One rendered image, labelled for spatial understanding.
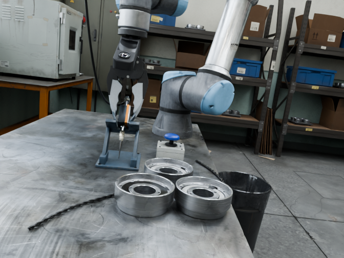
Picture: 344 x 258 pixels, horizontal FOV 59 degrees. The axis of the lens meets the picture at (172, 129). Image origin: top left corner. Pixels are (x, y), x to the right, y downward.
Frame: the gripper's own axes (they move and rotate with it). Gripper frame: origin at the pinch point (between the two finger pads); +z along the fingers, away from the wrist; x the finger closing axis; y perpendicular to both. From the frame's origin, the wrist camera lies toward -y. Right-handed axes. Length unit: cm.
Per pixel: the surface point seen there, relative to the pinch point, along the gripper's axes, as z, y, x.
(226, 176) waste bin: 52, 105, -58
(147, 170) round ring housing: 8.5, -17.0, -6.9
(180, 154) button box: 8.5, -2.8, -15.0
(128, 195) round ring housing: 8.3, -30.1, -4.2
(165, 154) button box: 9.1, -2.6, -11.2
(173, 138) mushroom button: 5.0, -1.2, -12.9
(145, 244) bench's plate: 11.9, -37.6, -7.6
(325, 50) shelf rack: -52, 310, -216
